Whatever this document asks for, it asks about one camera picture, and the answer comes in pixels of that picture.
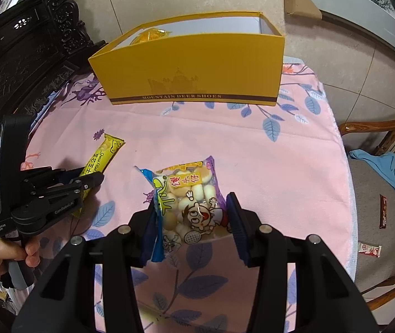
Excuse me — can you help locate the yellow transparent snack packet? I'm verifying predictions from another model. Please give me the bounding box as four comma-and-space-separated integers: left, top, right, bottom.
130, 27, 172, 46

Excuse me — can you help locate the wooden armchair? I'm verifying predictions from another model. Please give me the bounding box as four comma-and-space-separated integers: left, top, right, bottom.
338, 106, 395, 313

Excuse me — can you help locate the cardboard corner protector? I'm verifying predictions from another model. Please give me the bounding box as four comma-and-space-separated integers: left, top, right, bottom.
284, 0, 322, 19

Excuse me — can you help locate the yellow cardboard box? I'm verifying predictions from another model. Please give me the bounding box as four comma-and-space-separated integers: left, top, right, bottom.
88, 11, 286, 107

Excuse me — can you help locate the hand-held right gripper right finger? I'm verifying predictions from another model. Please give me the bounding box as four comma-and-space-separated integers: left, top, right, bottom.
226, 191, 380, 333

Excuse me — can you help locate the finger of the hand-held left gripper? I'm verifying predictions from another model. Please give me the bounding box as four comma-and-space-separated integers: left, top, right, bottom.
34, 172, 106, 199
20, 166, 86, 185

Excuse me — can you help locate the blue cloth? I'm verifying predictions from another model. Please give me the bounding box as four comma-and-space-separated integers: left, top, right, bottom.
348, 149, 395, 192

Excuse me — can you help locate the dark red snack packet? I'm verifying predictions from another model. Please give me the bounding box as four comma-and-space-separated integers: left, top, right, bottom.
378, 195, 389, 229

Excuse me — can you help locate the pink printed tablecloth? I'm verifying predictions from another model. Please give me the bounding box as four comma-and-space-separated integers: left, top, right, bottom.
20, 55, 358, 333

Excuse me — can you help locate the dark carved wooden furniture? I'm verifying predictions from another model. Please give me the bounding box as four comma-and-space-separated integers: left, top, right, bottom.
0, 0, 108, 198

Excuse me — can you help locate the red white snack packet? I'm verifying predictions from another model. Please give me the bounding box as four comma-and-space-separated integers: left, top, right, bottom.
357, 243, 382, 258

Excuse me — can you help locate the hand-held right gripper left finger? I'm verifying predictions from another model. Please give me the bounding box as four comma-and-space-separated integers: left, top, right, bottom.
12, 194, 161, 333

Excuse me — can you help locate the yellow stick snack packet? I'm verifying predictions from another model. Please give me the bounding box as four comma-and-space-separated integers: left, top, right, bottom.
71, 133, 126, 217

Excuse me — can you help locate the blue cartoon bun snack packet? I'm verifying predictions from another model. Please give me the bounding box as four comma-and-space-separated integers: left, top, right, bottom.
134, 155, 234, 263

